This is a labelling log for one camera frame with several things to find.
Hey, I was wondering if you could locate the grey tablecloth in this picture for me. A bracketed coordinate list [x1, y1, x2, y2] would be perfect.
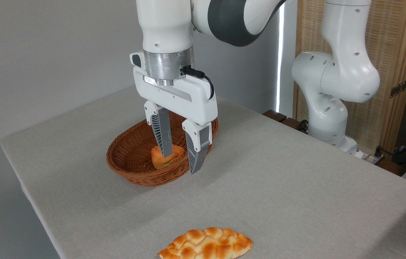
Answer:
[0, 86, 406, 259]

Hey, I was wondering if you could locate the small round bread roll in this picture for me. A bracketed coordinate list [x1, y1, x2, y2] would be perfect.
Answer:
[151, 144, 186, 171]

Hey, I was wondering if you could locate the long braided bread loaf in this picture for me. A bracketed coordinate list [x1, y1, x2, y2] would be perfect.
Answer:
[157, 227, 253, 259]

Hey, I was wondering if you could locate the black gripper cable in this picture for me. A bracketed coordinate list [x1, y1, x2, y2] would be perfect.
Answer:
[182, 66, 215, 100]

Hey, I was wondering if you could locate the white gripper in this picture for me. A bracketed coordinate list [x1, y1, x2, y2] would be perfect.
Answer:
[129, 52, 219, 175]

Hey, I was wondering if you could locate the wooden rattan folding screen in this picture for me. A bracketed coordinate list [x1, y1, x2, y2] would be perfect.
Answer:
[292, 0, 406, 154]

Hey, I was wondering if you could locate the dark brown wooden block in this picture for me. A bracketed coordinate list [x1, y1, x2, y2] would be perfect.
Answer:
[281, 117, 308, 132]
[262, 109, 288, 123]

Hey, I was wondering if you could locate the brown woven wicker basket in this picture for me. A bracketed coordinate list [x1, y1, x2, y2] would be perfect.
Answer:
[106, 110, 219, 187]

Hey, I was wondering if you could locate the dark metal hinge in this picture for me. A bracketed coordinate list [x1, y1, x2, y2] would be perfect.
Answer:
[389, 77, 406, 99]

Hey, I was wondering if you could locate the black power cable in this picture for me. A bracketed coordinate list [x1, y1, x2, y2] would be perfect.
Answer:
[374, 145, 406, 167]

